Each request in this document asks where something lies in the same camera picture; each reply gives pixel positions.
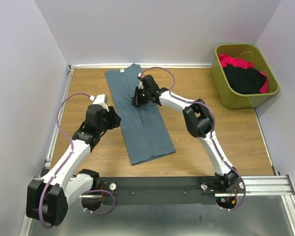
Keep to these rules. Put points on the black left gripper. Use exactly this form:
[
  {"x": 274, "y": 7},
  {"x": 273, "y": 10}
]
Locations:
[{"x": 113, "y": 117}]

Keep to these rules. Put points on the black t shirt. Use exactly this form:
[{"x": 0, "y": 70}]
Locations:
[{"x": 246, "y": 81}]

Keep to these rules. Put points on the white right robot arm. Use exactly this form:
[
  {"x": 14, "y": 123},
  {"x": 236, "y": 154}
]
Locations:
[{"x": 199, "y": 122}]

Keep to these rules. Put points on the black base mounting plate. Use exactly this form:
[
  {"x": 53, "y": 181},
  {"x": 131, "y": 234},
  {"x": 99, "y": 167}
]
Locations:
[{"x": 103, "y": 201}]

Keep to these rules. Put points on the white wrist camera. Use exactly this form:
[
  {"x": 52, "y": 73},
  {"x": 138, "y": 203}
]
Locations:
[
  {"x": 100, "y": 99},
  {"x": 139, "y": 77}
]

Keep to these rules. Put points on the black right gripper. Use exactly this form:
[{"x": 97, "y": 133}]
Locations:
[{"x": 137, "y": 99}]

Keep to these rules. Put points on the blue-grey t shirt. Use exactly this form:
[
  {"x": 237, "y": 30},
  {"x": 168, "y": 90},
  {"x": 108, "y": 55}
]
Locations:
[{"x": 144, "y": 131}]

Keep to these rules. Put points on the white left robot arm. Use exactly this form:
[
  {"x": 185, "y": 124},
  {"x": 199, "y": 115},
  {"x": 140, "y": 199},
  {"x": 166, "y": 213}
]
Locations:
[{"x": 48, "y": 198}]

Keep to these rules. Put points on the aluminium frame rail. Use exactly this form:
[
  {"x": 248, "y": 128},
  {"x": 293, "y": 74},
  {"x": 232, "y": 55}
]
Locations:
[{"x": 249, "y": 185}]

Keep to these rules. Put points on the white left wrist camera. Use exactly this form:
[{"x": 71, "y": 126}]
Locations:
[{"x": 100, "y": 99}]

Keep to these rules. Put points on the olive green plastic bin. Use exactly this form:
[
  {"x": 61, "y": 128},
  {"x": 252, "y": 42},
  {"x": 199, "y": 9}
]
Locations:
[{"x": 231, "y": 99}]

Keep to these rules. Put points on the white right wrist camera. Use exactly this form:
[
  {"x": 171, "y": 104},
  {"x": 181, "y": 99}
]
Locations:
[{"x": 139, "y": 77}]

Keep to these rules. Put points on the red t shirt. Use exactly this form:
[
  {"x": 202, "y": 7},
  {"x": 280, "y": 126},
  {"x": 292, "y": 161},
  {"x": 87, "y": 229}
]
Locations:
[{"x": 236, "y": 62}]

